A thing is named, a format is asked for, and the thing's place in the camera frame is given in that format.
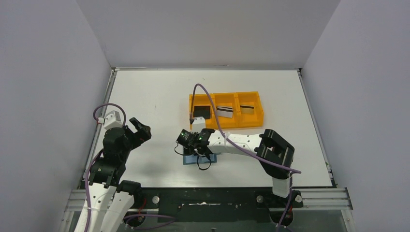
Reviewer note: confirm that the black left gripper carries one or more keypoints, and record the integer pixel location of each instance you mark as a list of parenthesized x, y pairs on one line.
[(133, 132)]

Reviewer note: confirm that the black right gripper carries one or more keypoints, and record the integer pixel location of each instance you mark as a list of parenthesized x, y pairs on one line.
[(195, 151)]

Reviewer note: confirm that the blue leather card holder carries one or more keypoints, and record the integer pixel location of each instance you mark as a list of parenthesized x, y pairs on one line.
[(191, 157)]

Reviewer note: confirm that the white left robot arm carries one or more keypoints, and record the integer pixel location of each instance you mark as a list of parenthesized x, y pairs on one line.
[(108, 196)]

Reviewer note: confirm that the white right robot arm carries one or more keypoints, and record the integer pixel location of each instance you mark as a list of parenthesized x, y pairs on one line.
[(273, 152)]

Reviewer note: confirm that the black card in tray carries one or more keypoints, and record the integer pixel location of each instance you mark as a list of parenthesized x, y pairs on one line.
[(202, 111)]

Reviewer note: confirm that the silver striped card middle compartment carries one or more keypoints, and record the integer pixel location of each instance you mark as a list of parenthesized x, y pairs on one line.
[(226, 112)]

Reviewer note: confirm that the yellow three-compartment plastic tray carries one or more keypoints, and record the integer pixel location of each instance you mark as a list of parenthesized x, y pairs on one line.
[(234, 100)]

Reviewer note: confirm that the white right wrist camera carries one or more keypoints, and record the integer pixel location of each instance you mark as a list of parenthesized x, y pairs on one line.
[(198, 124)]

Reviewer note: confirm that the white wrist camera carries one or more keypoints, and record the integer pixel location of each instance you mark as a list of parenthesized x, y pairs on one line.
[(111, 120), (198, 124)]

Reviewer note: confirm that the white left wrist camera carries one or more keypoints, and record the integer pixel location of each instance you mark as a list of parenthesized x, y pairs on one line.
[(111, 120)]

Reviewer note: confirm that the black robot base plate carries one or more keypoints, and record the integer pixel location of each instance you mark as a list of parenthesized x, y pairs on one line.
[(256, 204)]

